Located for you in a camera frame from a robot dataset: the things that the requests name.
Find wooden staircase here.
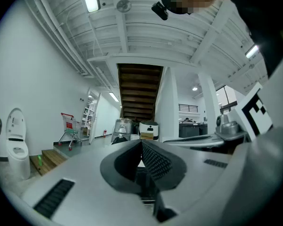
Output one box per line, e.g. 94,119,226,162
117,63,165,122

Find black railing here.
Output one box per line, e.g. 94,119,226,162
178,103,199,113

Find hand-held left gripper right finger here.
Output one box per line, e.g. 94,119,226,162
142,139,236,221

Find black head camera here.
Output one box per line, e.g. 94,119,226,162
151,0,169,21

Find white smart toilet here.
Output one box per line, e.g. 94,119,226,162
5,107,32,181

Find black cabinet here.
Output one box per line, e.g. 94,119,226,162
178,122,208,138

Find wooden steps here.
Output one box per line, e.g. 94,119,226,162
29,149,68,177

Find white door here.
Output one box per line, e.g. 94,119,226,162
88,92,102,145

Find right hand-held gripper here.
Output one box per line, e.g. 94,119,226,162
162,81,275,150

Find person's black shirt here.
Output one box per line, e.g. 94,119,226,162
223,0,283,78

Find short ceiling light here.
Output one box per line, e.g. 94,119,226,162
244,44,260,59

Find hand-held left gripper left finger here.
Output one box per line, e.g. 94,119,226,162
20,139,154,226

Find plastic-wrapped grey appliance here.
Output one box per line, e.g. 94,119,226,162
111,118,133,144

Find white black round appliance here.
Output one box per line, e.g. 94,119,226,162
138,120,159,141

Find corridor ceiling light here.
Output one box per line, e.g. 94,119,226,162
108,91,120,103

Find round ceiling fixture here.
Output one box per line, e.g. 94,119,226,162
116,0,132,13

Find white storage shelves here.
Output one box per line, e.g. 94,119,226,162
82,102,95,129

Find red-handled shopping cart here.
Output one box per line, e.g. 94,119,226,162
57,112,85,151

